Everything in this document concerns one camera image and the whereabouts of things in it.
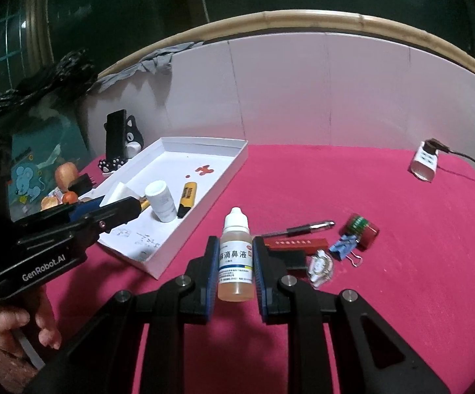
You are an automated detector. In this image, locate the small eye drop bottle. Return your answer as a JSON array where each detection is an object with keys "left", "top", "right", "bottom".
[{"left": 217, "top": 207, "right": 255, "bottom": 302}]

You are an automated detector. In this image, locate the orange tangerine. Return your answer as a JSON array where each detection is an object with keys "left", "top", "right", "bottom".
[{"left": 62, "top": 190, "right": 78, "bottom": 205}]

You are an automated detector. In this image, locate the grey cloth on rail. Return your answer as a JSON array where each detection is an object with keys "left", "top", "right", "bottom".
[{"left": 90, "top": 41, "right": 204, "bottom": 93}]

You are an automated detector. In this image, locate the red apple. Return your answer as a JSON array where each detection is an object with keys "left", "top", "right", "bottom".
[{"left": 54, "top": 162, "right": 79, "bottom": 192}]

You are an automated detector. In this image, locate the white plastic cup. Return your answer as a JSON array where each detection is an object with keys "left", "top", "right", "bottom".
[{"left": 144, "top": 180, "right": 177, "bottom": 223}]

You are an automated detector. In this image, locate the pink red tablecloth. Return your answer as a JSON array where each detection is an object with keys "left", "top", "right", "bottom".
[{"left": 47, "top": 146, "right": 475, "bottom": 393}]

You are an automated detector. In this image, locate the red green cylindrical can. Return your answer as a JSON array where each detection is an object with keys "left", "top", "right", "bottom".
[{"left": 344, "top": 213, "right": 380, "bottom": 250}]

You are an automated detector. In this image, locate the bamboo rail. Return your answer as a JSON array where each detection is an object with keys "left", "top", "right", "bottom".
[{"left": 99, "top": 9, "right": 475, "bottom": 77}]

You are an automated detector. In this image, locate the black silver pen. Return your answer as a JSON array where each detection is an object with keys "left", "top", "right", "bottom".
[{"left": 258, "top": 221, "right": 335, "bottom": 237}]

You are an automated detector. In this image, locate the black plug and cable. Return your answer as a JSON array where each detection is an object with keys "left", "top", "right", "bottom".
[{"left": 423, "top": 138, "right": 475, "bottom": 190}]

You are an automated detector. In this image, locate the yellow lighter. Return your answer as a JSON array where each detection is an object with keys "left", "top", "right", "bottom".
[
  {"left": 140, "top": 197, "right": 150, "bottom": 212},
  {"left": 177, "top": 182, "right": 197, "bottom": 219}
]

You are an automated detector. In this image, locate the white power strip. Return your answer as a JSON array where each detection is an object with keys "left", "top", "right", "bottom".
[{"left": 409, "top": 140, "right": 439, "bottom": 182}]

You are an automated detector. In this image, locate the white cardboard tray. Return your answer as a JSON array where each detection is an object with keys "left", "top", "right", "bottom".
[{"left": 85, "top": 137, "right": 248, "bottom": 278}]

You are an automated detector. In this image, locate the black plastic bag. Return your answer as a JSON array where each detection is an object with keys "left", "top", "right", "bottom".
[{"left": 0, "top": 49, "right": 99, "bottom": 118}]

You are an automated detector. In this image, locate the black cat phone stand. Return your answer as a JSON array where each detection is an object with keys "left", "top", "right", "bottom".
[{"left": 98, "top": 109, "right": 144, "bottom": 175}]

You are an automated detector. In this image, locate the cartoon acrylic keychain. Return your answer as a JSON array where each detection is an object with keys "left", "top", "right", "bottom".
[{"left": 307, "top": 249, "right": 334, "bottom": 289}]

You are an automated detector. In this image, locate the red rectangular box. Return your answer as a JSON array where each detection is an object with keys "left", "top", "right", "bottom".
[{"left": 264, "top": 237, "right": 329, "bottom": 271}]

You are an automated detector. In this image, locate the black smartphone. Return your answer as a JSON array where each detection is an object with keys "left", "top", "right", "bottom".
[{"left": 104, "top": 109, "right": 126, "bottom": 160}]

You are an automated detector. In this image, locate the person's left hand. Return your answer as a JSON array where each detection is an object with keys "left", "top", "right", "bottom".
[{"left": 0, "top": 284, "right": 63, "bottom": 358}]

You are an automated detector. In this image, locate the cartoon mouse poster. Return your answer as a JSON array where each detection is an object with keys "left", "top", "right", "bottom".
[{"left": 8, "top": 127, "right": 91, "bottom": 221}]

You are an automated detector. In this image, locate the blue binder clip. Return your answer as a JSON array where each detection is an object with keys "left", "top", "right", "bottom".
[{"left": 328, "top": 235, "right": 363, "bottom": 268}]

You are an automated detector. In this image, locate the black power adapter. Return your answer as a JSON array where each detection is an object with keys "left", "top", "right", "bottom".
[{"left": 68, "top": 173, "right": 94, "bottom": 197}]

